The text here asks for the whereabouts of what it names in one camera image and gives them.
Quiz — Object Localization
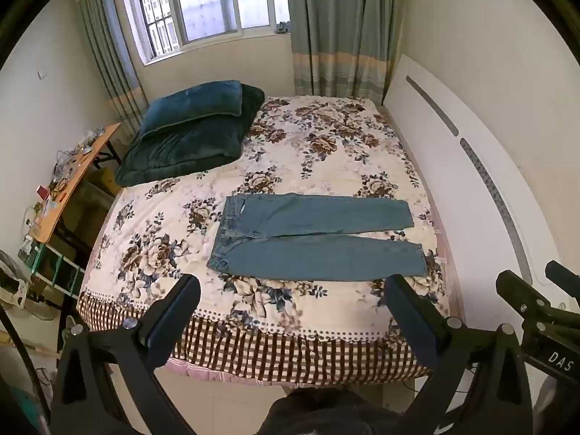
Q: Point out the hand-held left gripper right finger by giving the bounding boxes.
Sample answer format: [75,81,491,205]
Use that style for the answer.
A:
[384,274,535,435]

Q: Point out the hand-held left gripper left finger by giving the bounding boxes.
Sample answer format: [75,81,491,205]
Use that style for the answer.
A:
[54,274,202,435]

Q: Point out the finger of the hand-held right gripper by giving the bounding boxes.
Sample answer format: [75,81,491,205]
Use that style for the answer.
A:
[545,260,580,300]
[496,270,551,323]

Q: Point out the blue denim pants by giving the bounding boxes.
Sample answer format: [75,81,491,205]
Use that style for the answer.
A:
[207,193,428,282]

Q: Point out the green metal rack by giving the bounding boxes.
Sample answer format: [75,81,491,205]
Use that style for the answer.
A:
[25,239,87,301]

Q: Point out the white headboard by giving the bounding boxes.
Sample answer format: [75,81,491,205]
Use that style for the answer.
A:
[383,53,580,318]

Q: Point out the cardboard box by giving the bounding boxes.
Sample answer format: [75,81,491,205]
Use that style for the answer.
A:
[88,167,124,198]

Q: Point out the white electric fan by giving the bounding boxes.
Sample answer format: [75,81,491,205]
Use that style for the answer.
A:
[0,249,32,313]

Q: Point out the dark green folded blanket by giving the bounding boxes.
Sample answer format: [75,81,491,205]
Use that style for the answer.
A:
[114,84,266,187]

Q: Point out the wooden folding desk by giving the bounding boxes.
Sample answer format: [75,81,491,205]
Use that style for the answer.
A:
[34,122,122,245]

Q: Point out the clutter of small desk things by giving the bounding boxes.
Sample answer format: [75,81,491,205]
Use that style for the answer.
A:
[25,129,106,236]

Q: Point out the bed with floral sheet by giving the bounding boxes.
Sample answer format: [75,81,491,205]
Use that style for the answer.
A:
[76,95,465,388]

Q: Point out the dark green pillow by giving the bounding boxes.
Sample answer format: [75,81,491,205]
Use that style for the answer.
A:
[140,80,244,140]

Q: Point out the green striped curtain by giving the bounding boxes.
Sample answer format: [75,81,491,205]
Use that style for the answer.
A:
[285,0,402,100]
[71,0,150,124]

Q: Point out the white framed window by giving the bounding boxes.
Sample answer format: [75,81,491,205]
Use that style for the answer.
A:
[118,0,291,66]

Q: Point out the black cable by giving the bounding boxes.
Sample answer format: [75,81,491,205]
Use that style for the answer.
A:
[0,303,51,435]

